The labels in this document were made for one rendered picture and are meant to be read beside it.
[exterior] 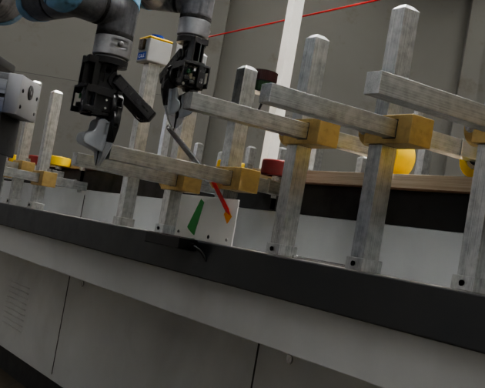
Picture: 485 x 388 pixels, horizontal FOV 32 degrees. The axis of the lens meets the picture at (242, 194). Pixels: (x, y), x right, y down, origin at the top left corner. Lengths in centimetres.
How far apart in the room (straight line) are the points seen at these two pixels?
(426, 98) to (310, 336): 60
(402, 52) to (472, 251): 40
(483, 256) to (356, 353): 32
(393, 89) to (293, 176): 60
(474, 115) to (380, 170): 31
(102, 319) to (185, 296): 92
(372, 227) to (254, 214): 73
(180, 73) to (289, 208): 49
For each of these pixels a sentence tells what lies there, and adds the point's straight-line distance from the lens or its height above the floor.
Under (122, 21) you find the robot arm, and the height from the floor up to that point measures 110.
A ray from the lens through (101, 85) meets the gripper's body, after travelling 172.
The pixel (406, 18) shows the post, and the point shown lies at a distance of 154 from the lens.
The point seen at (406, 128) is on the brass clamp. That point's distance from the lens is 144.
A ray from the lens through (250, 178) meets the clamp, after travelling 184.
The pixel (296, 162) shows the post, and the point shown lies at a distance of 169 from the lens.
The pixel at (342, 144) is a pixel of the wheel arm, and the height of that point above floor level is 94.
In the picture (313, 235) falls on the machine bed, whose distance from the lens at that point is 195.
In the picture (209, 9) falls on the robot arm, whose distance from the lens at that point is 204.
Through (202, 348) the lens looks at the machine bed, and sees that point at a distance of 230.
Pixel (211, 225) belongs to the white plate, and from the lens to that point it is 189.
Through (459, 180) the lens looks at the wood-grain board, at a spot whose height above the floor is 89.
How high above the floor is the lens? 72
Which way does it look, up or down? 3 degrees up
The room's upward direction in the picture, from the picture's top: 10 degrees clockwise
